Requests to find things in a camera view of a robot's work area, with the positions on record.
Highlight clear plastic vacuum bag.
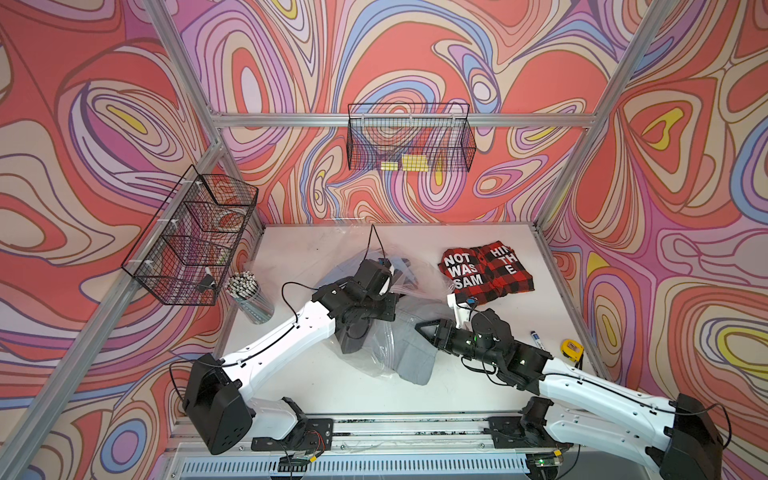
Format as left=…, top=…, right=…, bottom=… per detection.
left=324, top=248, right=454, bottom=386

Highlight grey button shirt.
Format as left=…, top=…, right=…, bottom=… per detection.
left=330, top=296, right=453, bottom=386

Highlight red black plaid shirt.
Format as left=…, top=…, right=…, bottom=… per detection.
left=437, top=241, right=535, bottom=305

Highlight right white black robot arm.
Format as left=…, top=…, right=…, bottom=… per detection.
left=415, top=309, right=728, bottom=479

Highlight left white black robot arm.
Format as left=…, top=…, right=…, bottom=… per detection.
left=182, top=258, right=400, bottom=455

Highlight blue marker pen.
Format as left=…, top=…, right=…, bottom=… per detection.
left=530, top=331, right=545, bottom=350

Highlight yellow tape measure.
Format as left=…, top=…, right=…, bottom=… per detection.
left=560, top=339, right=584, bottom=364

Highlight yellow sticky note pads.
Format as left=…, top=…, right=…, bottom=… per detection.
left=379, top=154, right=430, bottom=173

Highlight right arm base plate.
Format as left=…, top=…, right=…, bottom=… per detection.
left=482, top=415, right=574, bottom=451

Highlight aluminium frame rail front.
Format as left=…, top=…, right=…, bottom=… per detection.
left=162, top=412, right=657, bottom=479

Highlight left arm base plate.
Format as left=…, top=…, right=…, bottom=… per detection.
left=251, top=418, right=334, bottom=453

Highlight back black wire basket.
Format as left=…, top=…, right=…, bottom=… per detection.
left=346, top=100, right=477, bottom=172

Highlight black wire basket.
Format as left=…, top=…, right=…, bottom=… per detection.
left=346, top=100, right=477, bottom=172
left=121, top=166, right=258, bottom=306

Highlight left black wire basket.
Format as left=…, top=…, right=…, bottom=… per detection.
left=121, top=166, right=258, bottom=306

